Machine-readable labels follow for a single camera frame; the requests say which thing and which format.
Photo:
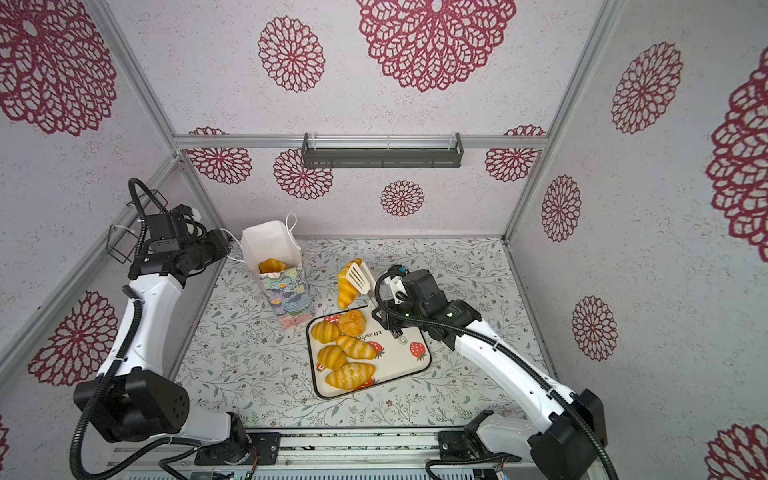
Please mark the cream slotted tongs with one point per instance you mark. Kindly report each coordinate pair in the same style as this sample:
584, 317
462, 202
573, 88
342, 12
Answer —
360, 276

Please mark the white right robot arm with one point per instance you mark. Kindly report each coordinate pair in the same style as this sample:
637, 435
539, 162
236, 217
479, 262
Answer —
563, 432

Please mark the round yellow bun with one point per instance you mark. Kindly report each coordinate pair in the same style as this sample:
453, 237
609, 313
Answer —
325, 332
331, 358

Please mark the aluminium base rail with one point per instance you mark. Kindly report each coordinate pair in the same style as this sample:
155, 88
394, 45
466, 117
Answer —
368, 449

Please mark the large oval striped loaf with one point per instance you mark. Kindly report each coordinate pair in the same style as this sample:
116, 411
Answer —
351, 376

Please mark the long braided bread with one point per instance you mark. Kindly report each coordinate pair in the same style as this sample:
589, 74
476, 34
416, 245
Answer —
272, 265

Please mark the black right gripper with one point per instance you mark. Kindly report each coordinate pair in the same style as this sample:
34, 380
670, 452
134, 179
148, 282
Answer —
388, 310

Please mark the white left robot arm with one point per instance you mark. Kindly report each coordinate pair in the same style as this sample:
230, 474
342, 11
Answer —
131, 399

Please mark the orange croissant bread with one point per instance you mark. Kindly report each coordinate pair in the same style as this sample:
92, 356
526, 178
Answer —
352, 323

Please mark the floral paper bag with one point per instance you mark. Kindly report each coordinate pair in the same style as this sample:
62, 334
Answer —
287, 292

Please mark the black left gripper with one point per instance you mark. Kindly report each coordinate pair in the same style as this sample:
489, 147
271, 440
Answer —
220, 244

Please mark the white strawberry tray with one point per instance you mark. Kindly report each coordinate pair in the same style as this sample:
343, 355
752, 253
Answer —
396, 358

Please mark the striped roll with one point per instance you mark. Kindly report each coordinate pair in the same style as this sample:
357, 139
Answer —
355, 348

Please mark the striped croissant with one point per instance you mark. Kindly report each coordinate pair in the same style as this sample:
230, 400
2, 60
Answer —
347, 293

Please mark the black wire basket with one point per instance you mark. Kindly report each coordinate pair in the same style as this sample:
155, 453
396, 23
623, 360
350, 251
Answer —
135, 225

